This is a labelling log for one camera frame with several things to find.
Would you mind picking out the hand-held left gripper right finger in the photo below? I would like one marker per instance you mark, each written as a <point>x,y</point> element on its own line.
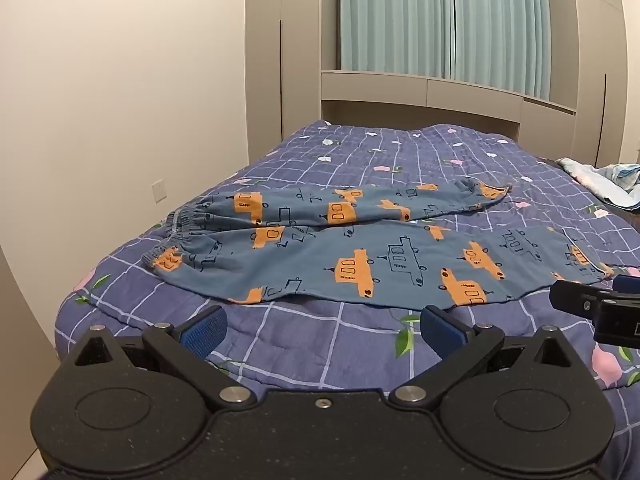
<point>441,332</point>

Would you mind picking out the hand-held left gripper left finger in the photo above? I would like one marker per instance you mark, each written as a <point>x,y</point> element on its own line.
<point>204,333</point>

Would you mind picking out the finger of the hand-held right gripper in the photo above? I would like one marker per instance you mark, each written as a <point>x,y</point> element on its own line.
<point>582,300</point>
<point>627,284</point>

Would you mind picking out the blue pants with orange cars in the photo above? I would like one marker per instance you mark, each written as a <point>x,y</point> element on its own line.
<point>350,250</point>

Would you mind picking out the light blue crumpled cloth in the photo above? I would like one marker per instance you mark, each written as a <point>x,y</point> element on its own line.
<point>605,180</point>

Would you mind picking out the purple checked floral quilt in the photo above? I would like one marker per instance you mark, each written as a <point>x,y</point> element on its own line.
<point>320,340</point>

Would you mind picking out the tall beige wardrobe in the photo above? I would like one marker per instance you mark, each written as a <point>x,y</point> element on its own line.
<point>595,60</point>
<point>290,50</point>

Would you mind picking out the beige window ledge cabinet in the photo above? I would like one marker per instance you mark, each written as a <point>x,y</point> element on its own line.
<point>430,97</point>

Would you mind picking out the pale green curtain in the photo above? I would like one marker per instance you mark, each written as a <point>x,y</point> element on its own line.
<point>450,20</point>

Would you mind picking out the white wall socket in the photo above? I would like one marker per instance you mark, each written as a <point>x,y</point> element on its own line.
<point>159,190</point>

